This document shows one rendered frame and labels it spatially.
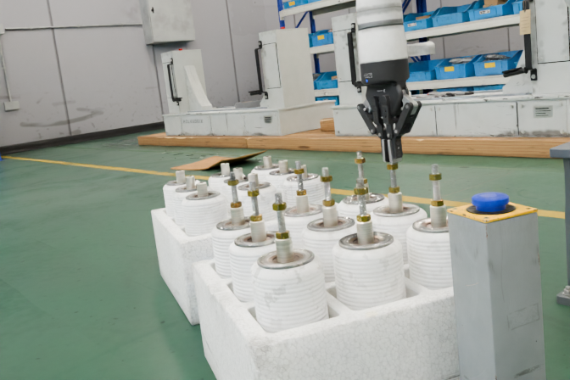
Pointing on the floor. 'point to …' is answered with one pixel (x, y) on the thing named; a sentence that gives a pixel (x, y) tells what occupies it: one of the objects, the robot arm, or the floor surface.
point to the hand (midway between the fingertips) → (391, 149)
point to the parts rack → (416, 12)
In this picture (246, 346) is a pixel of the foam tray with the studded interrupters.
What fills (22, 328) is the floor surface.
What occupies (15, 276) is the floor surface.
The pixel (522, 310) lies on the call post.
